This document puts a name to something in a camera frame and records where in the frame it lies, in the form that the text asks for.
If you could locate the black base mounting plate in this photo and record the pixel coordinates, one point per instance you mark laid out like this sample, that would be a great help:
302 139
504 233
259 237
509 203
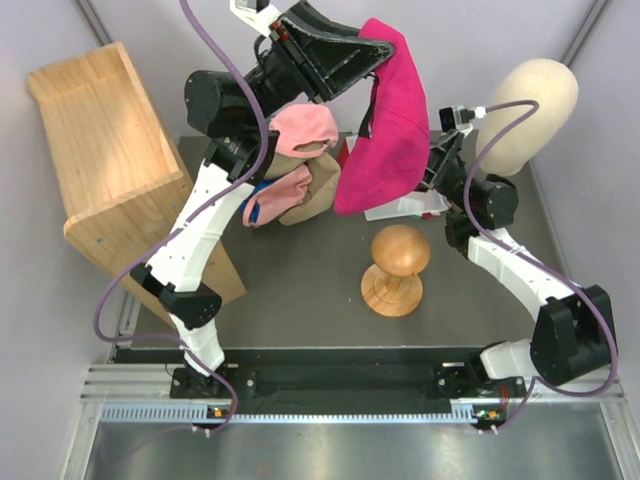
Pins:
426 372

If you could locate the salmon pink baseball cap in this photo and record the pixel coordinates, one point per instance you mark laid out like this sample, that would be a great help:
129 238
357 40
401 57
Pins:
285 193

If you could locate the translucent zip document pouch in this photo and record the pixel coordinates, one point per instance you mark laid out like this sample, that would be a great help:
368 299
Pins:
413 204

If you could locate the blue baseball cap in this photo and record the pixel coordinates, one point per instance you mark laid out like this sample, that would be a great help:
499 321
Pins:
251 207

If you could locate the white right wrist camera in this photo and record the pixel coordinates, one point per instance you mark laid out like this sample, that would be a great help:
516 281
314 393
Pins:
460 118

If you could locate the light pink baseball cap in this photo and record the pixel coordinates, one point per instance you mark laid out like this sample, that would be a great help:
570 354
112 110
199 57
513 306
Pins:
305 130

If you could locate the wooden shelf box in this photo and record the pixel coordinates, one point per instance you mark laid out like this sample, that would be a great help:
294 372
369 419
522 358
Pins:
121 177

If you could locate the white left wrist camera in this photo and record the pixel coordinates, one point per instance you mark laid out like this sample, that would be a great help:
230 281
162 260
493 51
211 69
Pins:
254 12

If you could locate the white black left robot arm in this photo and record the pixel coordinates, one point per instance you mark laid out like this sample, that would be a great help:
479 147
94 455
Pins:
225 107

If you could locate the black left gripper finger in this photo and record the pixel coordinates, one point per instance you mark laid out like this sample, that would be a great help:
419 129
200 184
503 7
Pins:
303 20
339 61

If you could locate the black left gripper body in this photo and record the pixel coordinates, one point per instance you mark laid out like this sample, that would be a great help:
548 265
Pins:
273 80

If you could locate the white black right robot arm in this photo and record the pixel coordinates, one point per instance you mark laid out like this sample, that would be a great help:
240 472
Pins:
574 330

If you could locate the magenta baseball cap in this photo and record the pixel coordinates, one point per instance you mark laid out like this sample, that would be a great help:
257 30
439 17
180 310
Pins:
390 155

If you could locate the cream mannequin head stand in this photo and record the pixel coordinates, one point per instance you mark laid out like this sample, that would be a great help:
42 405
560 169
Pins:
542 94

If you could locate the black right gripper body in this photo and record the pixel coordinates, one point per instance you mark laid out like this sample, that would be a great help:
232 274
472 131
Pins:
447 177

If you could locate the red booklet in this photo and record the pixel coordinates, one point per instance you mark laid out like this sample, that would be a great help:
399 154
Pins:
343 152

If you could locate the tan baseball cap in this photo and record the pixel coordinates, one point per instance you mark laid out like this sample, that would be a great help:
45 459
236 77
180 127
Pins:
319 193

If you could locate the round wooden hat stand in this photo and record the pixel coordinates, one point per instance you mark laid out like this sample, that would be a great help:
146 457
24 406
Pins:
392 286

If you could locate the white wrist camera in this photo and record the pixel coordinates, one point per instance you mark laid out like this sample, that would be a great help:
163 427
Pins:
254 12
460 118

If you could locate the grey slotted cable duct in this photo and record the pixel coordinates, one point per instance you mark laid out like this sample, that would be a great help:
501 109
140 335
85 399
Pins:
205 414

